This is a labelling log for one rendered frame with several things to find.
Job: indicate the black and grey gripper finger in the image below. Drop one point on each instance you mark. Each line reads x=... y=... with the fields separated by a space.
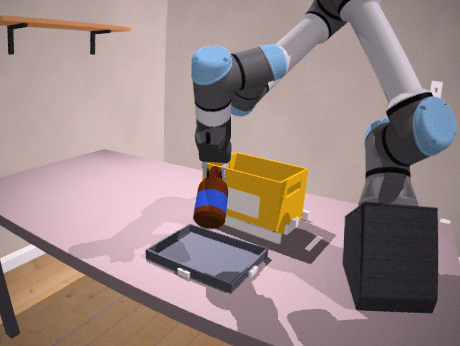
x=223 y=168
x=206 y=169

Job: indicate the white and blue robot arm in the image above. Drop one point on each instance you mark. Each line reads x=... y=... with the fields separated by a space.
x=422 y=125

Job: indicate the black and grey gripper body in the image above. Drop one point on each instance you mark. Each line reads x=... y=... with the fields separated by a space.
x=215 y=146

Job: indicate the brown bottle with blue label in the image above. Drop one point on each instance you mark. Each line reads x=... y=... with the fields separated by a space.
x=211 y=201

